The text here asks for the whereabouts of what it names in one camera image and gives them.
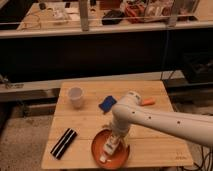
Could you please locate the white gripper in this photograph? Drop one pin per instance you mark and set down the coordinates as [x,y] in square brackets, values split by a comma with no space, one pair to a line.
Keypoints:
[117,139]

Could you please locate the small white bottle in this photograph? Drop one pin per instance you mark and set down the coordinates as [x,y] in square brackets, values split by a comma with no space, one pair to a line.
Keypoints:
[108,150]

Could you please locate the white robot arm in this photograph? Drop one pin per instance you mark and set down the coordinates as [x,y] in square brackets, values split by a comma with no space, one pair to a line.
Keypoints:
[191,127]

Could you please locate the orange ceramic bowl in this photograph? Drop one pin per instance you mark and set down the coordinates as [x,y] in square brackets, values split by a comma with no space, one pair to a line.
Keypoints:
[117,160]

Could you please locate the blue sponge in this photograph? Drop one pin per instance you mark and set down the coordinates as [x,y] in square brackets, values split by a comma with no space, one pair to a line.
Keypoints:
[107,104]

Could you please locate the wooden table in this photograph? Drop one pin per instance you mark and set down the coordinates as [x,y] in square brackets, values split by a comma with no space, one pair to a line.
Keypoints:
[148,148]

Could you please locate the black striped rectangular block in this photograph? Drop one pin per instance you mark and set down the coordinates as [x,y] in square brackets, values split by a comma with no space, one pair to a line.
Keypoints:
[63,143]

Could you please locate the white plastic cup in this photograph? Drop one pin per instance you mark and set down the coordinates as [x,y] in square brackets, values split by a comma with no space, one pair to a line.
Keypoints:
[75,95]

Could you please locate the black box on right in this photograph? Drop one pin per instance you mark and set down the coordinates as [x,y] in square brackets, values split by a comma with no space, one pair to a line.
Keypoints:
[198,67]

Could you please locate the black bag on bench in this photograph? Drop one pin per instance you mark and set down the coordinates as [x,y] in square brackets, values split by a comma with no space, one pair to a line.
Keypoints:
[112,17]

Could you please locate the metal post right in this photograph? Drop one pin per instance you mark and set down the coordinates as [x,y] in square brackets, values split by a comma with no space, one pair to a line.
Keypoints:
[174,13]

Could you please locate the metal post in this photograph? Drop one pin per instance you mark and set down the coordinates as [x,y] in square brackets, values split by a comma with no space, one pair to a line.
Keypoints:
[83,10]
[174,13]

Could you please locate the metal post left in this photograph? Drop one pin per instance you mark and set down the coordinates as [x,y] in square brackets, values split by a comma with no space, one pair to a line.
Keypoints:
[83,10]

